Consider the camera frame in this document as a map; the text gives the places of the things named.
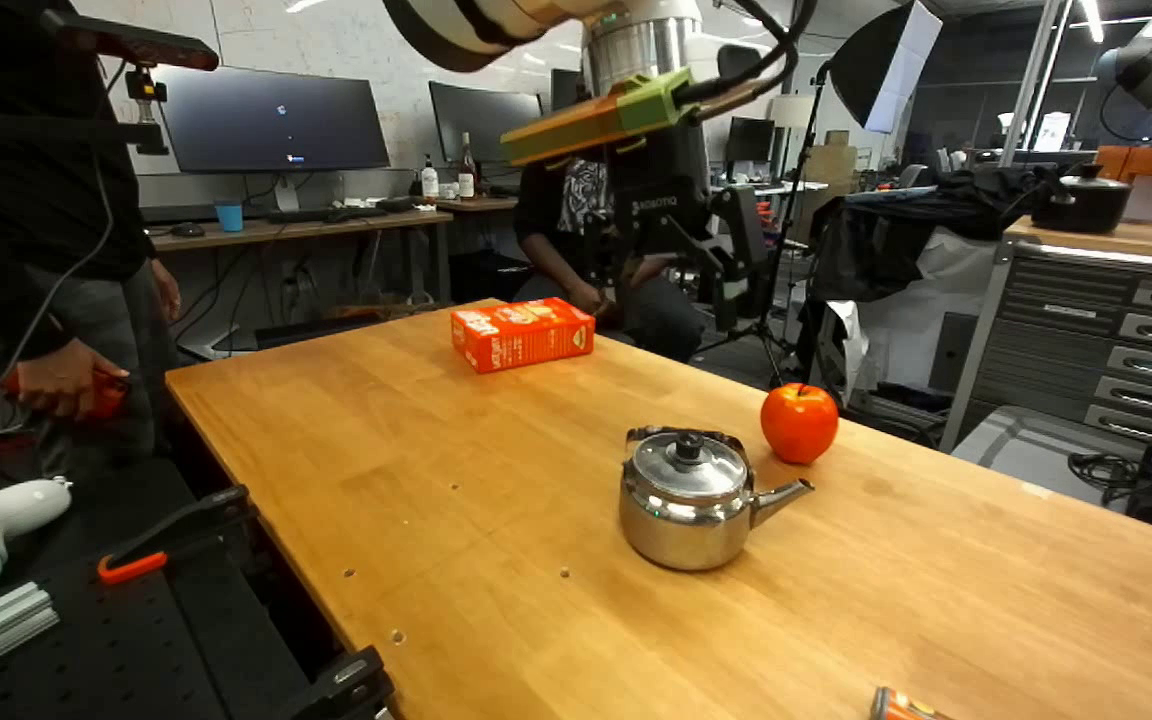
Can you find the computer monitor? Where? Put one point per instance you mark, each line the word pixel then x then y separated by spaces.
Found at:
pixel 268 120

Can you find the black pot on cabinet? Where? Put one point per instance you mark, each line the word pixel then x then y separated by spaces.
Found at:
pixel 1082 207

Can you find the grey drawer cabinet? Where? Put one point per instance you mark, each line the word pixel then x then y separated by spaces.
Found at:
pixel 1067 330

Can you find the grey plastic bin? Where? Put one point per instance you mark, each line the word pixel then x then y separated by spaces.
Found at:
pixel 1033 445

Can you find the orange handled clamp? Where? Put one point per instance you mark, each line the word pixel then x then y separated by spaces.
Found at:
pixel 161 541

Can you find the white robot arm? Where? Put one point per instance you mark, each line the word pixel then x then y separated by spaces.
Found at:
pixel 620 38

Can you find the steel kettle lid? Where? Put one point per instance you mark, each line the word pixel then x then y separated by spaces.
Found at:
pixel 688 464

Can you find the standing person in black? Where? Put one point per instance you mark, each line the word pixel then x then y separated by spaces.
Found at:
pixel 85 301

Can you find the red apple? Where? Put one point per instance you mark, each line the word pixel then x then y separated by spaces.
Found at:
pixel 796 421

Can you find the stainless steel kettle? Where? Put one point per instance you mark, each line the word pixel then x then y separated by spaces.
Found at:
pixel 692 532

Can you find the orange cracker box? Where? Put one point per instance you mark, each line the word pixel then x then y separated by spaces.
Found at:
pixel 497 339

